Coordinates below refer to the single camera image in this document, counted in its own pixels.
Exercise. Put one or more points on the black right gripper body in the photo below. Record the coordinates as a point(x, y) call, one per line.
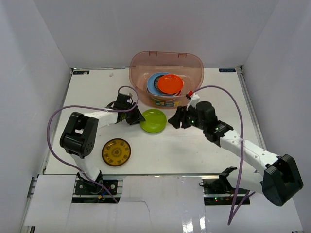
point(193, 121)

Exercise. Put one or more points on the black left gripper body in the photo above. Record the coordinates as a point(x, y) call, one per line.
point(131, 114)

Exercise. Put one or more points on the pale yellow plastic plate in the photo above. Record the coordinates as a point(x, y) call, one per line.
point(161, 98)

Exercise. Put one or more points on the light blue plastic plate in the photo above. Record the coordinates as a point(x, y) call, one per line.
point(151, 84)

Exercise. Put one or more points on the orange plastic plate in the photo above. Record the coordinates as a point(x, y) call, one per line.
point(170, 84)

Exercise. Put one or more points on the small blue patterned plate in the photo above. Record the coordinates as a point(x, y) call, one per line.
point(156, 84)

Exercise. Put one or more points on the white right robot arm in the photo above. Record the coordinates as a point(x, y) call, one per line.
point(277, 177)

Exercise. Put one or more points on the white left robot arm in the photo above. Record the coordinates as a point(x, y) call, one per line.
point(78, 137)

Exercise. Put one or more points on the pink translucent plastic bin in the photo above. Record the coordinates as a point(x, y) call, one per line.
point(187, 66)

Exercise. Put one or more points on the lime green plastic plate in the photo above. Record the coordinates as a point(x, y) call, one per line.
point(155, 121)

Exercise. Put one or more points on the yellow patterned brown-rimmed plate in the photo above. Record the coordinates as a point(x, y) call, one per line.
point(116, 152)

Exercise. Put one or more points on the right dark table label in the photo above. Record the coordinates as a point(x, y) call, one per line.
point(227, 70)

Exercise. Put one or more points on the dark table label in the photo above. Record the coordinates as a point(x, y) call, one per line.
point(81, 72)
point(227, 70)

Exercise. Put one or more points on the left dark table label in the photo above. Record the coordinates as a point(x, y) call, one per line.
point(81, 72)

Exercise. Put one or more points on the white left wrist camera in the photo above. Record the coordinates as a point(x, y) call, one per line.
point(129, 98)

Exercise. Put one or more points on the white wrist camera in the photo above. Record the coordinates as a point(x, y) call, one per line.
point(193, 98)
point(129, 98)

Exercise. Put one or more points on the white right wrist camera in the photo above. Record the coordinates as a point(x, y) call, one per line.
point(193, 98)

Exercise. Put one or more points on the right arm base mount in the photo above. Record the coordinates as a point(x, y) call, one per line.
point(214, 194)

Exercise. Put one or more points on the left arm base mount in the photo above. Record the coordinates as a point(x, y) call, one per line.
point(89, 193)

